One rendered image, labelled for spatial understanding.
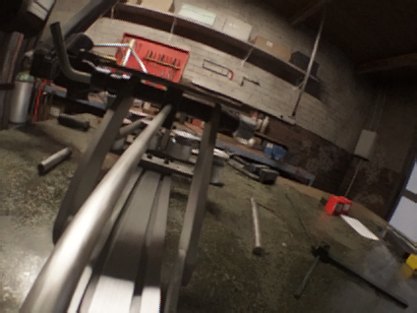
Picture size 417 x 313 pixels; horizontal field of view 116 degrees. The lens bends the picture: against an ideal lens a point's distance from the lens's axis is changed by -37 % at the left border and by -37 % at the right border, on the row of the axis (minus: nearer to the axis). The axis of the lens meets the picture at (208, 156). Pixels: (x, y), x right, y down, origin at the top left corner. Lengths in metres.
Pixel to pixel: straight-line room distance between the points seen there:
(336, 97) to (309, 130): 0.73
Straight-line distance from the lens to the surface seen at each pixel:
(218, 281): 0.22
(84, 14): 0.63
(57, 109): 2.13
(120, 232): 0.19
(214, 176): 0.33
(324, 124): 3.25
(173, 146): 0.39
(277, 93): 2.79
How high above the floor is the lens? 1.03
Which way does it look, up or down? 12 degrees down
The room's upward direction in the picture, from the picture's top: 21 degrees clockwise
